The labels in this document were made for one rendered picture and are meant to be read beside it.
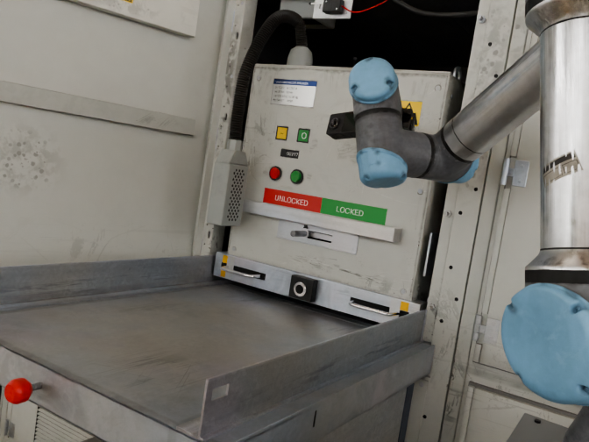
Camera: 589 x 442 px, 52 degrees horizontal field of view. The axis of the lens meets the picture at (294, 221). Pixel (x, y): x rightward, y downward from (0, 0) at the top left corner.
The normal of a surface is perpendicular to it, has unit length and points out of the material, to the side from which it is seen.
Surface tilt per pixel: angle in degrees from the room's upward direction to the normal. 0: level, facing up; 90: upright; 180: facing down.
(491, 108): 107
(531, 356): 98
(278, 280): 90
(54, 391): 90
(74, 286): 90
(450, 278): 90
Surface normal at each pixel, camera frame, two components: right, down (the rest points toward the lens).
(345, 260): -0.53, -0.01
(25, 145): 0.66, 0.16
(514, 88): -0.76, 0.23
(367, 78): -0.25, -0.22
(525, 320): -0.87, 0.05
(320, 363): 0.84, 0.17
